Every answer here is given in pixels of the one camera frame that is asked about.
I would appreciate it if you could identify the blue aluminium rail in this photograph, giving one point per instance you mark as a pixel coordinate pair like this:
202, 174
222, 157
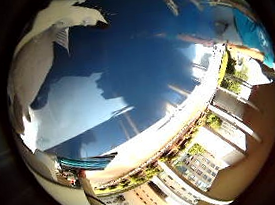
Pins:
84, 163

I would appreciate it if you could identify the teal sheet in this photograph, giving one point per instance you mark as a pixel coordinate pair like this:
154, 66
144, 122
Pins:
253, 36

